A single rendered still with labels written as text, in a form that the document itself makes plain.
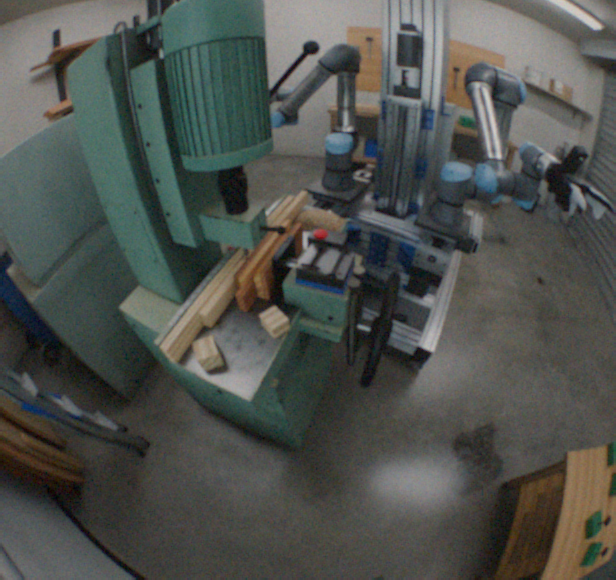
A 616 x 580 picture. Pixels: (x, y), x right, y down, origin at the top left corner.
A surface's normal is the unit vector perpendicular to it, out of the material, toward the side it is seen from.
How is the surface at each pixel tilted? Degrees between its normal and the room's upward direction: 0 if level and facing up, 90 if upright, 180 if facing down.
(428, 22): 90
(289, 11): 90
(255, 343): 0
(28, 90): 90
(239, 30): 90
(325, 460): 0
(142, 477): 0
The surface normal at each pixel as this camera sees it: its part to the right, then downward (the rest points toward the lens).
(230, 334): -0.03, -0.73
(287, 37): -0.30, 0.65
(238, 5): 0.67, 0.49
